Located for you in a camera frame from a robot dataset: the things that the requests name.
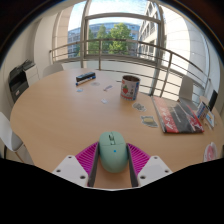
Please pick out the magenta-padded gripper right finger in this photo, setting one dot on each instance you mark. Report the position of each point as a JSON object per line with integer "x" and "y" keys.
{"x": 140, "y": 160}

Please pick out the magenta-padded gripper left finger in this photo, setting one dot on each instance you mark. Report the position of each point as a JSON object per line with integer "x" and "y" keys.
{"x": 85, "y": 160}

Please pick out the mint green computer mouse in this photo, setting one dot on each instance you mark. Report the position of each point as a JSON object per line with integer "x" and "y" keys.
{"x": 113, "y": 153}

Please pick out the small printed sticker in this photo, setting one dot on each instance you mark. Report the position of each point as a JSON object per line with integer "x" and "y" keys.
{"x": 139, "y": 107}
{"x": 149, "y": 121}

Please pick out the red and dark magazine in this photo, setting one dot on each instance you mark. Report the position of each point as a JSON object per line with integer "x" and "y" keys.
{"x": 176, "y": 116}

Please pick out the strawberry print tin can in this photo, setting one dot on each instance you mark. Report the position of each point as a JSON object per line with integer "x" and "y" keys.
{"x": 129, "y": 88}

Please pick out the white chair with wooden legs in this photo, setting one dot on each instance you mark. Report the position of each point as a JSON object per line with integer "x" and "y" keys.
{"x": 8, "y": 135}

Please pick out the black speaker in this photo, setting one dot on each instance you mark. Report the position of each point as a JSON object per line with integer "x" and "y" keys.
{"x": 213, "y": 99}

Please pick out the black office printer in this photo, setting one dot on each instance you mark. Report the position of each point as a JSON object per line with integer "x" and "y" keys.
{"x": 18, "y": 81}

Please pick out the curved metal railing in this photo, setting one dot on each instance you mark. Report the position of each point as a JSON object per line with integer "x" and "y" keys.
{"x": 99, "y": 55}

